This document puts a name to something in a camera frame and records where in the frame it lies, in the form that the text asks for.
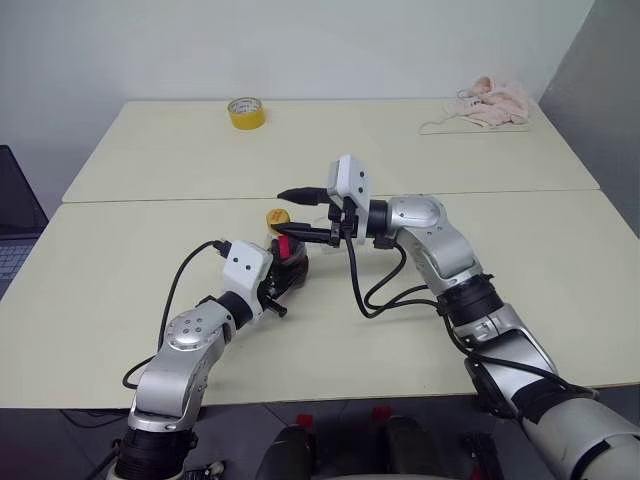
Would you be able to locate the dark rounded shape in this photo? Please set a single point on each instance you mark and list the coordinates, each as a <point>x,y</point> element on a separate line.
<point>292,452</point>

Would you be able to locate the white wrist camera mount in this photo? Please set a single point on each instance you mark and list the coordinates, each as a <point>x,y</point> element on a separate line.
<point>245,265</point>
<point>350,175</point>

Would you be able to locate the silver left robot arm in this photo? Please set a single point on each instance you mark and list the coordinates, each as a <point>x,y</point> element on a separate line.
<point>185,345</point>

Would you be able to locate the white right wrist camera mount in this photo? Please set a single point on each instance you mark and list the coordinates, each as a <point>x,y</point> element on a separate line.
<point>350,175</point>

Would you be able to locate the small red block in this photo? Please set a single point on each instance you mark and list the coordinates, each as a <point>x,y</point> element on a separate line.
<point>304,419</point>

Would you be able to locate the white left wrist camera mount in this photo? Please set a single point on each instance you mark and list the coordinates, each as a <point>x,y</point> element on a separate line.
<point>245,265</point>

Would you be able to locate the dark laptop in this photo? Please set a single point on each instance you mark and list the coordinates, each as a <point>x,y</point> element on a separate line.
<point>15,210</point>

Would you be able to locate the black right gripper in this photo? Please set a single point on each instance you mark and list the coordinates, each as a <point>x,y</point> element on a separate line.
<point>340,220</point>

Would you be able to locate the small yellow-capped bottle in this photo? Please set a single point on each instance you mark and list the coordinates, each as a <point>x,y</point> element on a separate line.
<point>286,247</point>

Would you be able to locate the yellow tape roll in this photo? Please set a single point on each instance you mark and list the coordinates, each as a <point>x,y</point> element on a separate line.
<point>246,114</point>

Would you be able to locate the pink cloth on hanger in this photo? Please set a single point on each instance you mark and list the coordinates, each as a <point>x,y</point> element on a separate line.
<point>440,127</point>

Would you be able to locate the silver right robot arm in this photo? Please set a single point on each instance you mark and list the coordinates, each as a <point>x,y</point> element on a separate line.
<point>440,235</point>

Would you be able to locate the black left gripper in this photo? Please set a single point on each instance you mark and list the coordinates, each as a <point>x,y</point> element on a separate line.
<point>274,290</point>

